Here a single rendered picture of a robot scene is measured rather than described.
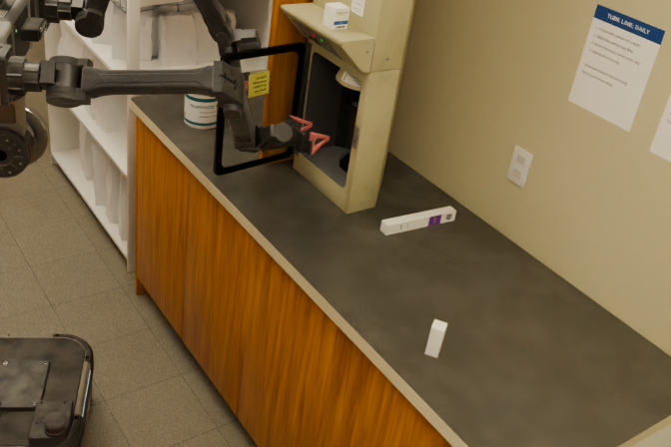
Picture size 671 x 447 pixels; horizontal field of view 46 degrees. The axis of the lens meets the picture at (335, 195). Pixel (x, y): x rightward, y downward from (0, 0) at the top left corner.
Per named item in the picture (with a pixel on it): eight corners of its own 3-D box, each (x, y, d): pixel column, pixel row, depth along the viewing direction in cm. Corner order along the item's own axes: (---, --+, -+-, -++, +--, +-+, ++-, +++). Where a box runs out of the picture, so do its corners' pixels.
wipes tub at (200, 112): (210, 112, 294) (212, 74, 286) (226, 127, 285) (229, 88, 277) (177, 117, 286) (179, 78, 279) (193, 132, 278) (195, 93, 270)
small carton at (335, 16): (336, 22, 223) (339, 2, 220) (346, 28, 219) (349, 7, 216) (323, 24, 220) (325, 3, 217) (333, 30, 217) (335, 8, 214)
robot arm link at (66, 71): (33, 59, 177) (31, 82, 176) (80, 62, 179) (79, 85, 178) (40, 74, 186) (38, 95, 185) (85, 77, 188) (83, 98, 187)
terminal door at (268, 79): (292, 157, 261) (306, 42, 241) (214, 177, 242) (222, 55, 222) (291, 156, 261) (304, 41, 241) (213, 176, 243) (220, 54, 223)
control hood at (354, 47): (308, 33, 242) (312, 2, 237) (370, 73, 220) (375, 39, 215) (276, 36, 235) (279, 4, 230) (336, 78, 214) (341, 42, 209)
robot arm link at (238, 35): (215, 14, 233) (214, 34, 228) (253, 8, 232) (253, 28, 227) (224, 44, 243) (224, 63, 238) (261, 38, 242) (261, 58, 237)
